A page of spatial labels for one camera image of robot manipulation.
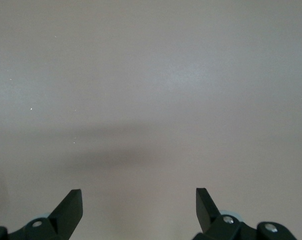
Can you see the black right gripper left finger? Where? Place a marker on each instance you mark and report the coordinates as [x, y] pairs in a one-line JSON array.
[[66, 215]]

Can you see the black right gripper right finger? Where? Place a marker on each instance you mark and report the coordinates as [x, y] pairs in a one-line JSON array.
[[208, 212]]

